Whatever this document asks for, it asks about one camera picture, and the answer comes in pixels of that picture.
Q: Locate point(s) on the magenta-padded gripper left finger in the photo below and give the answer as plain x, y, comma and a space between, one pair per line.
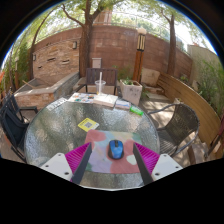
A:
75, 160

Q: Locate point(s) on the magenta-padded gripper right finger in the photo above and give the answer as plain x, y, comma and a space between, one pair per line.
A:
148, 160

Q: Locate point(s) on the blue computer mouse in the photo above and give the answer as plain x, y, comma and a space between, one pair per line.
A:
115, 150

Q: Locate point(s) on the floral pastel mouse pad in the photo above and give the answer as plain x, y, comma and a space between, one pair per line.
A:
103, 163

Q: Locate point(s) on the yellow square card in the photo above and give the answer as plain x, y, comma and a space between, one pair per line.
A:
88, 124

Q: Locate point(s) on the brown wicker chair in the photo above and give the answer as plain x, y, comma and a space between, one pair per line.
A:
181, 125

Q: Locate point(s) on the small green pack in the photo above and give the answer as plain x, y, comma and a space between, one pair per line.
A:
136, 111

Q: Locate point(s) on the small light-blue booklet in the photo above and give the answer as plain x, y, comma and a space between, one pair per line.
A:
122, 105

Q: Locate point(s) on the beige square planter box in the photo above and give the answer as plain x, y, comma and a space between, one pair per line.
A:
131, 93

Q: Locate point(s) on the black slatted metal chair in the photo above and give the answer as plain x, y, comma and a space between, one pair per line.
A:
11, 126

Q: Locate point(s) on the stone raised bed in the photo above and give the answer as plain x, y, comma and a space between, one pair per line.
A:
40, 95

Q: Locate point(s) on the curved wooden bench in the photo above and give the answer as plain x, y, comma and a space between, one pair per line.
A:
193, 100

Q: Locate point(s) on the clear plastic cup with straw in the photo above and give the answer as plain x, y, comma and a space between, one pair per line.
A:
100, 87

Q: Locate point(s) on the dark wooden slatted chair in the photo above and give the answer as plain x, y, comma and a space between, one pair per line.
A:
93, 76

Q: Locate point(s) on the thin leaning tree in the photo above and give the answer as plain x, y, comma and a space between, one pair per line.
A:
31, 60

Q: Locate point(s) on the thick forked tree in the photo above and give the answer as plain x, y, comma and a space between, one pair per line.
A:
85, 46

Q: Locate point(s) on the slim straight tree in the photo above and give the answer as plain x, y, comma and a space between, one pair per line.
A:
172, 46

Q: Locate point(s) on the grey wall box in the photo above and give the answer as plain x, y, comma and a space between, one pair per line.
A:
97, 62

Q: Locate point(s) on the wooden lamp post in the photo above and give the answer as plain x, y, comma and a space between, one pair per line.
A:
139, 56

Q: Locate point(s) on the black wall lamp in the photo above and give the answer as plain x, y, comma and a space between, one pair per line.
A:
34, 57
74, 45

